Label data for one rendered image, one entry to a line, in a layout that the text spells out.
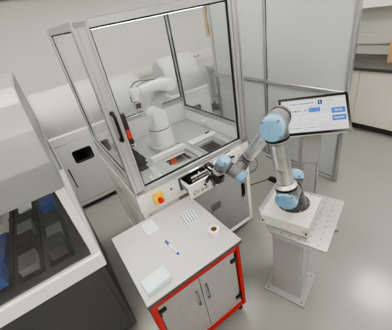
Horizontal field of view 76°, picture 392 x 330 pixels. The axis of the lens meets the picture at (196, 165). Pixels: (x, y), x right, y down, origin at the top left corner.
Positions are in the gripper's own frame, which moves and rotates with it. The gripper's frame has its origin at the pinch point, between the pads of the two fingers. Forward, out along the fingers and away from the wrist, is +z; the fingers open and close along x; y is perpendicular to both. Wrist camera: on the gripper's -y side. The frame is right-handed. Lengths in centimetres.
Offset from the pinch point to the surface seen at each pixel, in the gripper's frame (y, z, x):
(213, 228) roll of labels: 28.4, -3.8, -18.2
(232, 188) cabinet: 4, 41, 34
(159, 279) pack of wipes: 35, -11, -61
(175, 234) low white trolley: 17.5, 6.6, -37.9
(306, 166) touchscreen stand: 26, 23, 98
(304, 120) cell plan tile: -2, -15, 92
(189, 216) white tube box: 12.3, 5.7, -24.0
